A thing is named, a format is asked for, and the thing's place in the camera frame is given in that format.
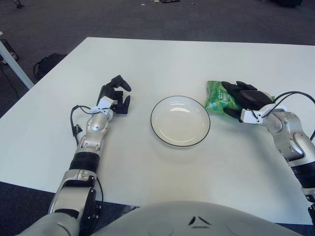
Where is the black power strip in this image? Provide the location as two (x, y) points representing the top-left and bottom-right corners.
(0, 39), (20, 62)

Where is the white plate with black rim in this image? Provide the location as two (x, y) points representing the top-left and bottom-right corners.
(150, 95), (211, 148)

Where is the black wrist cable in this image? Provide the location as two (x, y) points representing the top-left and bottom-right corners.
(70, 105), (99, 146)
(260, 91), (315, 141)

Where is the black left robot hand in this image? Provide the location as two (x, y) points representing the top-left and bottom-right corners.
(99, 75), (132, 115)

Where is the white table leg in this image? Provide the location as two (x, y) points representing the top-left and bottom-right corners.
(0, 39), (34, 89)

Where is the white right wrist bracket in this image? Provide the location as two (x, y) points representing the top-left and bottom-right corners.
(240, 104), (287, 123)

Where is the grey robot torso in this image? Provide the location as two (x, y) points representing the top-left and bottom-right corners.
(14, 200), (315, 236)

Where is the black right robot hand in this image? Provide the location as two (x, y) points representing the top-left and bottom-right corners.
(221, 80), (276, 123)

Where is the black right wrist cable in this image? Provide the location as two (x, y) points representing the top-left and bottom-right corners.
(260, 91), (315, 141)

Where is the black bag on floor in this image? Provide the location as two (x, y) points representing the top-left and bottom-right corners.
(33, 53), (68, 79)

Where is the black left elbow cable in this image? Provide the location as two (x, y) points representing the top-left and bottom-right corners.
(94, 176), (104, 217)

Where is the green chips bag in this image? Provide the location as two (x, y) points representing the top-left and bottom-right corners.
(204, 80), (276, 118)

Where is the black floor cable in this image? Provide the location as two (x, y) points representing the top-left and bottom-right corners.
(0, 63), (19, 98)

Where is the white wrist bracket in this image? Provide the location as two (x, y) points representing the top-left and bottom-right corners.
(90, 96), (115, 116)
(240, 104), (287, 123)

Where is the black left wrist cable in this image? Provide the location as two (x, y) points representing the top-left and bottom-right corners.
(70, 105), (99, 146)

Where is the dark object on floor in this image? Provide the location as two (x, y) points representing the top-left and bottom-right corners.
(269, 0), (305, 8)

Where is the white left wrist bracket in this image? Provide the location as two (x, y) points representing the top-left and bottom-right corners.
(90, 96), (115, 116)

